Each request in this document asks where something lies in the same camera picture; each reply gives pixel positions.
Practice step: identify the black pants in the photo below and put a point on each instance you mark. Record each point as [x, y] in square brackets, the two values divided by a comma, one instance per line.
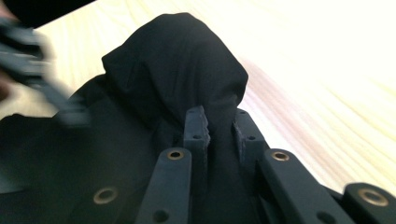
[174, 62]

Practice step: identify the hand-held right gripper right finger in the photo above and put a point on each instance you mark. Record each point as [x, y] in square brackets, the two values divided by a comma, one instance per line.
[249, 137]

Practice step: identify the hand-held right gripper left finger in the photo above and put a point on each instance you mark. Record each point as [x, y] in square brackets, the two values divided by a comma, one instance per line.
[196, 133]

